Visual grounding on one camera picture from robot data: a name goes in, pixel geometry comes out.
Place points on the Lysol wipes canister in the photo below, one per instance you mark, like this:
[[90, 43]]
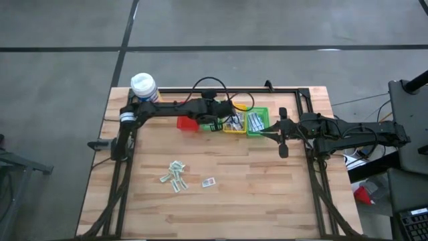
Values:
[[143, 85]]

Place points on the red floor object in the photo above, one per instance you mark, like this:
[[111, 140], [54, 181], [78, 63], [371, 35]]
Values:
[[364, 195]]

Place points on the green plastic basket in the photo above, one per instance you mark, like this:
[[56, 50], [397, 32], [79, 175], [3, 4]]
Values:
[[205, 127], [266, 112]]

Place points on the black tripod stand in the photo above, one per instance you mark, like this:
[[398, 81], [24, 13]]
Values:
[[20, 164]]

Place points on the red plastic basket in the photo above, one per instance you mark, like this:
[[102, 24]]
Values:
[[187, 124]]

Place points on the white paper sheet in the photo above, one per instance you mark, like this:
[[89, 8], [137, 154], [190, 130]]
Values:
[[354, 163]]

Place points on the black keyboard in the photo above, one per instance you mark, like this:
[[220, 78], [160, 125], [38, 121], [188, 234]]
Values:
[[414, 222]]

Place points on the thick black post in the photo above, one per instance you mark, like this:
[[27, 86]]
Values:
[[416, 82]]

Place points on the yellow plastic basket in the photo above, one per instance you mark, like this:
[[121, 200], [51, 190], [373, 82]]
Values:
[[235, 132]]

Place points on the white sachet red blue print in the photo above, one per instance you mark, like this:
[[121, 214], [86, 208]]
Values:
[[208, 182]]

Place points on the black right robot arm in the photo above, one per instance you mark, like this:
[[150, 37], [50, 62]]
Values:
[[351, 134]]

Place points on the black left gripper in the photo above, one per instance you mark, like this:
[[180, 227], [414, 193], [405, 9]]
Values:
[[212, 112]]

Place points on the grey side table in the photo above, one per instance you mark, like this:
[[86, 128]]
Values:
[[409, 107]]

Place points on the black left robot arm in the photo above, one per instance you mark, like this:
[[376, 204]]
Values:
[[167, 108]]

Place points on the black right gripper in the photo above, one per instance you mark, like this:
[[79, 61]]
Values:
[[291, 132]]

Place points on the blue striped bandage packet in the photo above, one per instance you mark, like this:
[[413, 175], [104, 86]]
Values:
[[257, 121], [261, 125], [251, 122]]

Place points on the dark grey desk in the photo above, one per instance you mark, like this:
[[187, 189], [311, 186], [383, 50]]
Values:
[[401, 190]]

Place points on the black power brick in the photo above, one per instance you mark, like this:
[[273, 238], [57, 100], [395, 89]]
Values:
[[366, 153]]

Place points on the black aluminium rig frame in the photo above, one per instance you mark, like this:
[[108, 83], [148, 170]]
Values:
[[167, 90]]

